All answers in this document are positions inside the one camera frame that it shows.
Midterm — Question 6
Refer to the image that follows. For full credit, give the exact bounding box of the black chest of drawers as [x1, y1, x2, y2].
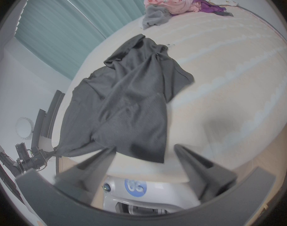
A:
[46, 90, 65, 136]

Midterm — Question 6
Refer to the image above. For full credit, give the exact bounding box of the blue-green curtain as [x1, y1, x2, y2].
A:
[38, 0, 186, 39]
[15, 0, 107, 81]

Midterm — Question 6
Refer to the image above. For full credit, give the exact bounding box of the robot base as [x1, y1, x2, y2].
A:
[102, 175, 201, 215]

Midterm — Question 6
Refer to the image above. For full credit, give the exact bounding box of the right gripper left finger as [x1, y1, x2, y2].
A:
[54, 146, 117, 198]

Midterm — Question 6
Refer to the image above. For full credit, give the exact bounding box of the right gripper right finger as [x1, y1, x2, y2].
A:
[174, 144, 238, 202]

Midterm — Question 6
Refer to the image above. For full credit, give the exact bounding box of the round white mirror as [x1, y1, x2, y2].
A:
[16, 117, 35, 140]

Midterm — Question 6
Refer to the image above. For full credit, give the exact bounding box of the pink garment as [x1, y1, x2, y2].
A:
[144, 0, 201, 15]

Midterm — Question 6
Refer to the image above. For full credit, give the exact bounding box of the black T-shirt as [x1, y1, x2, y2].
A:
[53, 34, 195, 164]

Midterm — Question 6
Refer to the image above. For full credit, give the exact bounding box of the purple garment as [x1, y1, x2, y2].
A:
[169, 0, 227, 16]

